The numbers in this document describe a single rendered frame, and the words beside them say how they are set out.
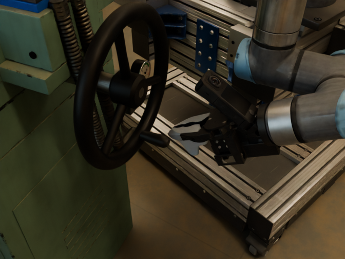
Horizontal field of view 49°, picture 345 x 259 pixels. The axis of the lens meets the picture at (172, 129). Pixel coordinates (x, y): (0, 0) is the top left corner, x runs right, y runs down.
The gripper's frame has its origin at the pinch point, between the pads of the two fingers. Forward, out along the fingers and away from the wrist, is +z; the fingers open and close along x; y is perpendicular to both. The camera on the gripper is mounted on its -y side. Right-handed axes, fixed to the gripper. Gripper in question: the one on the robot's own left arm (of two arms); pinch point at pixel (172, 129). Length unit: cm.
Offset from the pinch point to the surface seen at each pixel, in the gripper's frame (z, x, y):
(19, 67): 9.0, -14.8, -24.1
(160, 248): 44, 15, 55
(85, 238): 41.5, -6.2, 26.0
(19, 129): 18.8, -15.5, -14.1
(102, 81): 3.1, -6.7, -15.3
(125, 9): -7.7, -5.4, -24.4
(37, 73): 5.7, -14.9, -22.2
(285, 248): 10, 34, 74
